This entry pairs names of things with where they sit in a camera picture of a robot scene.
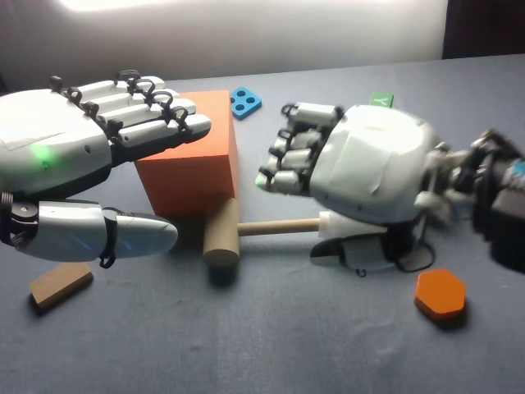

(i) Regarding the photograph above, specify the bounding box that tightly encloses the wooden mallet with white grip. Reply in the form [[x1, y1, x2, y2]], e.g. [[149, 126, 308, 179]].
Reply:
[[203, 198, 389, 268]]

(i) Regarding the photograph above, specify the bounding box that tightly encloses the small green letter block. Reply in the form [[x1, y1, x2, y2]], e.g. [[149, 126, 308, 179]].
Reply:
[[367, 91, 395, 108]]

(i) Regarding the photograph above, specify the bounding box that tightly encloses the blue square four-hole block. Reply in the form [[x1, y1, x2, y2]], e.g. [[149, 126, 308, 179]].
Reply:
[[229, 86, 263, 121]]

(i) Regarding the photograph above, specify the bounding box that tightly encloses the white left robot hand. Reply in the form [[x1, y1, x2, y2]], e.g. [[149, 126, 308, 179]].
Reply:
[[0, 70, 213, 270]]

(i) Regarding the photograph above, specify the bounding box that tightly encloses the dark curtain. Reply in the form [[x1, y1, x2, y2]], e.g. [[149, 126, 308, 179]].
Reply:
[[442, 0, 525, 59]]

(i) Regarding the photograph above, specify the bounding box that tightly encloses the tan wooden block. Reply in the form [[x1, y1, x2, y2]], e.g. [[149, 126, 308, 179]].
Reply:
[[29, 262, 94, 309]]

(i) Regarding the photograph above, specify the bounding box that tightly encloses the grey table cloth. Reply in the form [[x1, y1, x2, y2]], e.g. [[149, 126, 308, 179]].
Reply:
[[0, 53, 525, 394]]

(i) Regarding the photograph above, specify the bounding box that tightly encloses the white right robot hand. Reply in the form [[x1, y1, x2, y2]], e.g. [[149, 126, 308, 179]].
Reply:
[[253, 101, 442, 276]]

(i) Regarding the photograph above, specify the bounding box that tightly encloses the orange hexagon block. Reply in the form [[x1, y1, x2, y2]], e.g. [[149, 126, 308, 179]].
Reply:
[[413, 268, 468, 321]]

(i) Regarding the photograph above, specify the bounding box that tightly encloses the large orange cube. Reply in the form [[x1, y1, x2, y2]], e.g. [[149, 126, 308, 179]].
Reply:
[[135, 89, 239, 218]]

